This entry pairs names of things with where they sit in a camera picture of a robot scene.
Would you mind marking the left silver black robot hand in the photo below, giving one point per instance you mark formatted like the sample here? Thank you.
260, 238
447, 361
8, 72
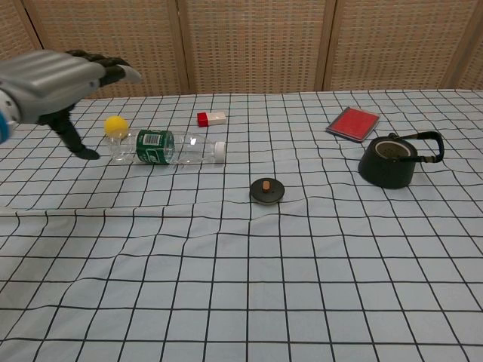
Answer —
45, 83

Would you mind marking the black teapot lid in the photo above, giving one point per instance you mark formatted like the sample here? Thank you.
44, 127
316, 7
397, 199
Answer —
260, 194

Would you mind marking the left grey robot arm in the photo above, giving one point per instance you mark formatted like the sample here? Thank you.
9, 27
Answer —
5, 113

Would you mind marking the woven wood-framed screen panel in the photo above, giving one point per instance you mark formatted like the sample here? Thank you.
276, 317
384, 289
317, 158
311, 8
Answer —
113, 34
256, 45
15, 30
396, 45
476, 56

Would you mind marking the yellow foam ball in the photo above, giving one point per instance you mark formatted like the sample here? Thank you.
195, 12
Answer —
116, 125

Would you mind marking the clear bottle with green label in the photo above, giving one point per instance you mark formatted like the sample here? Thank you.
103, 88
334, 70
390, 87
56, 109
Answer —
154, 149

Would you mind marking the red and white small box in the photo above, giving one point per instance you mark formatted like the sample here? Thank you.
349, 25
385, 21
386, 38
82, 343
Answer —
213, 117

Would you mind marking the blue checked tablecloth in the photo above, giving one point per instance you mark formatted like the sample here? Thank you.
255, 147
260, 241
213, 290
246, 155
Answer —
241, 271

